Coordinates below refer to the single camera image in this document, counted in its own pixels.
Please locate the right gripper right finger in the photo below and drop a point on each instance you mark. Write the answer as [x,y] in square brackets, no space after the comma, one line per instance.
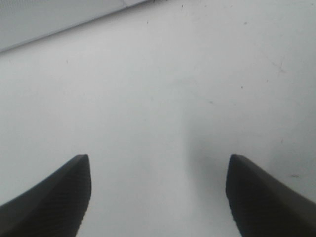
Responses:
[262,206]

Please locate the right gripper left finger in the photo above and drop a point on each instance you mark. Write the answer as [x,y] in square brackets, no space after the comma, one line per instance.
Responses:
[55,207]

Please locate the white microwave door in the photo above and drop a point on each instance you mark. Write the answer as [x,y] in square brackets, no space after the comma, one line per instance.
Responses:
[23,21]

